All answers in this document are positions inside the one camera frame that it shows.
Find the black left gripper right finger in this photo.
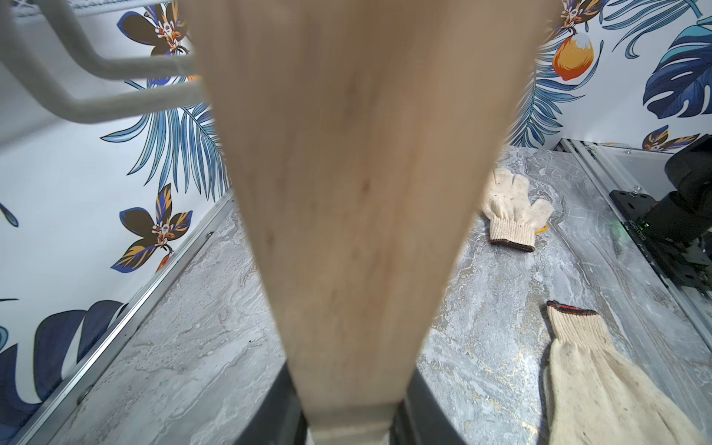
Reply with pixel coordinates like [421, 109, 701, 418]
[389, 369, 465, 445]

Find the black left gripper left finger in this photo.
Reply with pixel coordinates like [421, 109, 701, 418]
[234, 363, 308, 445]

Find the wooden drying rack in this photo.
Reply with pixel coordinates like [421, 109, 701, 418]
[182, 1, 562, 444]

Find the grey multi-clip hanger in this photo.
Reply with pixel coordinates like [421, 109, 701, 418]
[1, 1, 207, 135]

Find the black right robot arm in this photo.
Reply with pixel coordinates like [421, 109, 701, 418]
[609, 135, 711, 291]

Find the beige glove red cuff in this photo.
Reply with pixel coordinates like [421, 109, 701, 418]
[543, 300, 706, 444]

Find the beige glove right side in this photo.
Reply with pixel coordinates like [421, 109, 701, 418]
[481, 168, 554, 252]

